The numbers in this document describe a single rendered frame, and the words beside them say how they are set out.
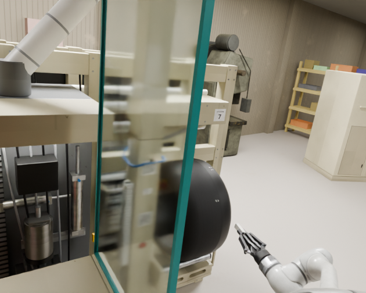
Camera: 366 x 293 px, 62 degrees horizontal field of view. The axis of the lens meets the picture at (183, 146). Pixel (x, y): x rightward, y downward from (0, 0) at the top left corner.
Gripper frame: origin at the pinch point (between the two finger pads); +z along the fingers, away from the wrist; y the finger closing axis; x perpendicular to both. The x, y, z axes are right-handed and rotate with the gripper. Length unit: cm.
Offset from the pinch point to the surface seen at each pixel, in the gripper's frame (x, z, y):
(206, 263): 43.0, 15.7, -0.8
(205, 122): -28, 64, -10
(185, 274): 42.2, 12.5, 15.8
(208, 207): -3.9, 14.9, 11.0
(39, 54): -63, 66, 84
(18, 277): -3, 0, 98
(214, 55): 11, 424, -250
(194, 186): -11.5, 24.3, 15.7
